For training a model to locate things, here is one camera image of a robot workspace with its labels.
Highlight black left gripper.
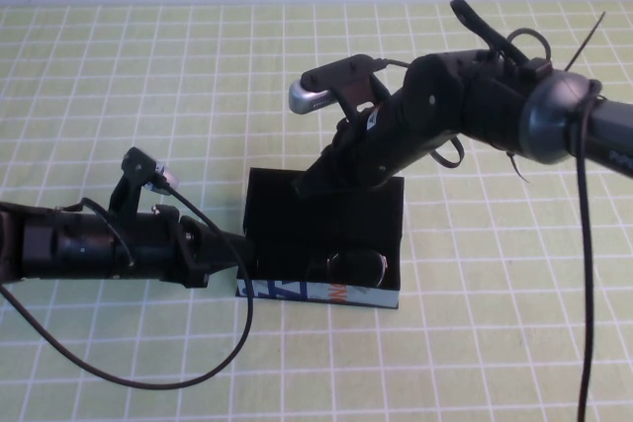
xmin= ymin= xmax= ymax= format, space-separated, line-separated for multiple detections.
xmin=123 ymin=204 xmax=256 ymax=291

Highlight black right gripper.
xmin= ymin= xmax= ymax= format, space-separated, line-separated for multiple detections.
xmin=293 ymin=88 xmax=461 ymax=202

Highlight black printed glasses case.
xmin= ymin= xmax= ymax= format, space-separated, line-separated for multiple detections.
xmin=235 ymin=167 xmax=407 ymax=312

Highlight black framed glasses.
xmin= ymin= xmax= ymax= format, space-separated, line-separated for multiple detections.
xmin=305 ymin=247 xmax=392 ymax=291

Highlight short black zip tie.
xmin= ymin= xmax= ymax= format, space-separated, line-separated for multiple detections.
xmin=503 ymin=148 xmax=531 ymax=187

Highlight green grid tablecloth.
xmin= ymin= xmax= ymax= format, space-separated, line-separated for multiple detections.
xmin=0 ymin=0 xmax=633 ymax=422

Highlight long black zip tie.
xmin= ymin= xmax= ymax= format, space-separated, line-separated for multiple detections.
xmin=565 ymin=10 xmax=607 ymax=72

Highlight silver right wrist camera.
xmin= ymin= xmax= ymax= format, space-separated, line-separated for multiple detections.
xmin=288 ymin=54 xmax=393 ymax=123

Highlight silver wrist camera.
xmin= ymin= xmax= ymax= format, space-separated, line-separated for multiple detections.
xmin=111 ymin=146 xmax=182 ymax=218
xmin=288 ymin=54 xmax=393 ymax=123

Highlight black left camera cable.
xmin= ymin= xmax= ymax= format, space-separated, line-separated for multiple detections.
xmin=0 ymin=177 xmax=256 ymax=389

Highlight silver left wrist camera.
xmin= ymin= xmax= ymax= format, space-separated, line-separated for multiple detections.
xmin=111 ymin=146 xmax=182 ymax=218

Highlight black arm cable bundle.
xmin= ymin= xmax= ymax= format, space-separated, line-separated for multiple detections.
xmin=448 ymin=0 xmax=553 ymax=78

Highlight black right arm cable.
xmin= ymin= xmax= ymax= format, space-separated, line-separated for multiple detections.
xmin=568 ymin=79 xmax=605 ymax=422

